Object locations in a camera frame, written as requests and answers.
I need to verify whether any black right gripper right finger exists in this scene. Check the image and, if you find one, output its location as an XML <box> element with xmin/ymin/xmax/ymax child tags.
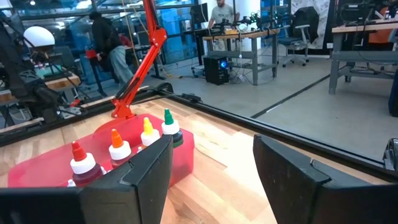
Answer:
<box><xmin>252</xmin><ymin>133</ymin><xmax>398</xmax><ymax>224</ymax></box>

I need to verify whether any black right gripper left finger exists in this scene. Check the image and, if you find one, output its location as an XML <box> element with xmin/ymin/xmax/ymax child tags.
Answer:
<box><xmin>0</xmin><ymin>135</ymin><xmax>174</xmax><ymax>224</ymax></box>

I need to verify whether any large orange-capped colouring bottle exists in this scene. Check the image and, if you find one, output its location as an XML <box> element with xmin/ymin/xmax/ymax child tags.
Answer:
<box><xmin>108</xmin><ymin>128</ymin><xmax>132</xmax><ymax>169</ymax></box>

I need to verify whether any large red-capped colouring bottle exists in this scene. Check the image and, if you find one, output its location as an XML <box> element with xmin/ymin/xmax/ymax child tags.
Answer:
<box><xmin>69</xmin><ymin>141</ymin><xmax>105</xmax><ymax>187</ymax></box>

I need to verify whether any large yellow-capped colouring bottle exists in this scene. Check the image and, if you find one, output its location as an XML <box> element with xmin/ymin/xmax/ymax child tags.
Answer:
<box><xmin>139</xmin><ymin>116</ymin><xmax>161</xmax><ymax>147</ymax></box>

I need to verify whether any large green-capped colouring bottle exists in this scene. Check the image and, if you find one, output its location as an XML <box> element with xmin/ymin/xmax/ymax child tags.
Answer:
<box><xmin>160</xmin><ymin>108</ymin><xmax>184</xmax><ymax>149</ymax></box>

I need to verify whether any pink translucent plastic bin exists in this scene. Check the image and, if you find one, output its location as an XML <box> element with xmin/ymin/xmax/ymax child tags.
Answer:
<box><xmin>7</xmin><ymin>113</ymin><xmax>195</xmax><ymax>189</ymax></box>

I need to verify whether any red desk lamp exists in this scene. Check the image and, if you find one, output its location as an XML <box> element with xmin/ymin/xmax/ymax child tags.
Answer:
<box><xmin>93</xmin><ymin>0</ymin><xmax>169</xmax><ymax>133</ymax></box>

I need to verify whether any wooden side bench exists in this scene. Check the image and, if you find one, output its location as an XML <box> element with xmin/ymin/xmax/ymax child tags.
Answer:
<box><xmin>0</xmin><ymin>73</ymin><xmax>82</xmax><ymax>103</ymax></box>

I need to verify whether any dark blue bin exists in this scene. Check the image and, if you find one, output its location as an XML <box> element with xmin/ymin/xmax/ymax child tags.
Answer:
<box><xmin>387</xmin><ymin>70</ymin><xmax>398</xmax><ymax>118</ymax></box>

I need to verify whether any black computer tower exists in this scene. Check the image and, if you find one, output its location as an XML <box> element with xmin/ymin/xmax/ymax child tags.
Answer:
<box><xmin>203</xmin><ymin>55</ymin><xmax>231</xmax><ymax>86</ymax></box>

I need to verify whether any grey wood-topped workbench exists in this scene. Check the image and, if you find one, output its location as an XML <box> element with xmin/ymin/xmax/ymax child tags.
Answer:
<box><xmin>328</xmin><ymin>18</ymin><xmax>398</xmax><ymax>96</ymax></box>

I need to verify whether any person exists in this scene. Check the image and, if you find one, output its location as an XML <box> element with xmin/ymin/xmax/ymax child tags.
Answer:
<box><xmin>89</xmin><ymin>11</ymin><xmax>134</xmax><ymax>85</ymax></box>
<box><xmin>207</xmin><ymin>0</ymin><xmax>241</xmax><ymax>52</ymax></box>

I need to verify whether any grey workbench with robots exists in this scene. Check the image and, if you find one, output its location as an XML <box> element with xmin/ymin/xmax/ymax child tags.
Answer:
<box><xmin>202</xmin><ymin>28</ymin><xmax>281</xmax><ymax>86</ymax></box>

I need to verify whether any black office chair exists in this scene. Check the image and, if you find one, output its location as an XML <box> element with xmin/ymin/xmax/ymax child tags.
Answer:
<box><xmin>277</xmin><ymin>6</ymin><xmax>320</xmax><ymax>68</ymax></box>

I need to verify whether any white dome-shaped object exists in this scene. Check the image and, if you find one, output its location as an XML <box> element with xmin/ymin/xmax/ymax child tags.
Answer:
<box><xmin>23</xmin><ymin>26</ymin><xmax>56</xmax><ymax>48</ymax></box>

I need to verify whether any black monitor on stand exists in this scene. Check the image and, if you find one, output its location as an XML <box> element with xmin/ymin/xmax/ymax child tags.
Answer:
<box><xmin>190</xmin><ymin>2</ymin><xmax>209</xmax><ymax>24</ymax></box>

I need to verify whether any black aluminium table frame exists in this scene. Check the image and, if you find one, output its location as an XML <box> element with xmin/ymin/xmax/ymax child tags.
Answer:
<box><xmin>0</xmin><ymin>82</ymin><xmax>398</xmax><ymax>184</ymax></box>

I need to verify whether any white patterned wall hanging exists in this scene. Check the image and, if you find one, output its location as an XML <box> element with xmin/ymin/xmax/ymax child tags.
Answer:
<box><xmin>290</xmin><ymin>0</ymin><xmax>331</xmax><ymax>50</ymax></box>

